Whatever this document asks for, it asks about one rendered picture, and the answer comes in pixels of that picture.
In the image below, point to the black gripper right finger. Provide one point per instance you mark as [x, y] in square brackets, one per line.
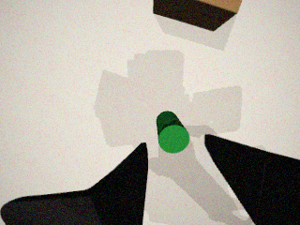
[266, 184]

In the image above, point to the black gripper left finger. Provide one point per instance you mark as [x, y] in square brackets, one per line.
[117, 199]

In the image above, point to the tan square block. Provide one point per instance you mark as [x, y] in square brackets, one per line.
[206, 14]

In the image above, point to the green marker cap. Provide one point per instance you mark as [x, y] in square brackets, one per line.
[172, 135]

